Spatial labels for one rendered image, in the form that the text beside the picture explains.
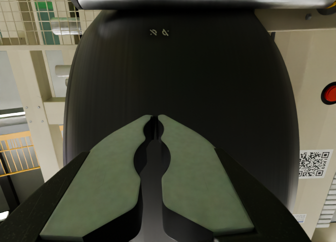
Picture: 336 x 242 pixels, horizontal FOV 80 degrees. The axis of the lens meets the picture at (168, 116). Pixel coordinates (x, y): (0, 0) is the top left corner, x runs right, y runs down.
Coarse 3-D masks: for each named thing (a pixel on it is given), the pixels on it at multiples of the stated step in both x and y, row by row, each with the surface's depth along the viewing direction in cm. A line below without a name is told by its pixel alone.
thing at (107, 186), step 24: (144, 120) 12; (96, 144) 10; (120, 144) 10; (144, 144) 10; (96, 168) 8; (120, 168) 8; (72, 192) 7; (96, 192) 7; (120, 192) 7; (72, 216) 6; (96, 216) 6; (120, 216) 6; (72, 240) 6; (96, 240) 6; (120, 240) 7
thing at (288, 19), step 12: (264, 12) 45; (276, 12) 41; (288, 12) 37; (300, 12) 34; (312, 12) 31; (324, 12) 28; (264, 24) 45; (276, 24) 41; (288, 24) 37; (300, 24) 34; (312, 24) 31; (324, 24) 29
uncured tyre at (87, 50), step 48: (96, 48) 24; (144, 48) 23; (192, 48) 23; (240, 48) 23; (96, 96) 22; (144, 96) 21; (192, 96) 21; (240, 96) 22; (288, 96) 24; (240, 144) 21; (288, 144) 22; (144, 192) 21; (288, 192) 23; (144, 240) 22
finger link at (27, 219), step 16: (80, 160) 9; (64, 176) 8; (48, 192) 7; (64, 192) 7; (16, 208) 7; (32, 208) 7; (48, 208) 7; (0, 224) 6; (16, 224) 6; (32, 224) 6; (0, 240) 6; (16, 240) 6; (32, 240) 6; (48, 240) 6
